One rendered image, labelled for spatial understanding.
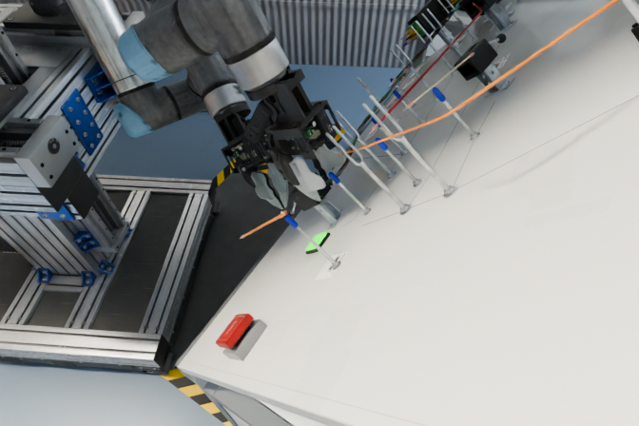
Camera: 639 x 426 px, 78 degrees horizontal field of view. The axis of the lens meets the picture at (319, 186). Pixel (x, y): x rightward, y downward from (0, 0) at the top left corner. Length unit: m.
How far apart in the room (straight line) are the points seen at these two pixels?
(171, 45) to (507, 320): 0.47
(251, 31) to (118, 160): 2.17
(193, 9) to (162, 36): 0.06
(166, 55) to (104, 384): 1.54
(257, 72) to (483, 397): 0.42
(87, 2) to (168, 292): 1.14
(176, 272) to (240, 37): 1.35
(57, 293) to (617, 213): 1.84
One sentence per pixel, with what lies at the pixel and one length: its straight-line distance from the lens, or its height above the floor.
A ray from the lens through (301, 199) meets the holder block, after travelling 0.67.
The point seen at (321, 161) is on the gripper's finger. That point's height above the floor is 1.21.
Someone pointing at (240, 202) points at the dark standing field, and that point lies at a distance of 2.17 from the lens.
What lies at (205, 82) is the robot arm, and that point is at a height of 1.24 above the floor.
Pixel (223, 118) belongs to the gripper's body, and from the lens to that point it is 0.75.
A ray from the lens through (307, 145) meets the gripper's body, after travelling 0.54.
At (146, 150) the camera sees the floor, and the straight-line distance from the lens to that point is 2.62.
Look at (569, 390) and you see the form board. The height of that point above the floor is 1.46.
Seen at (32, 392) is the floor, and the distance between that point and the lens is 2.04.
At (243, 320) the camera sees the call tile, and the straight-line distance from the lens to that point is 0.58.
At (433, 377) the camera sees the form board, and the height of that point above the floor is 1.39.
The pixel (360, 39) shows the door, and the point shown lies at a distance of 3.03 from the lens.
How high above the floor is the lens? 1.67
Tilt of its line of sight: 49 degrees down
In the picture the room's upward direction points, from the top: straight up
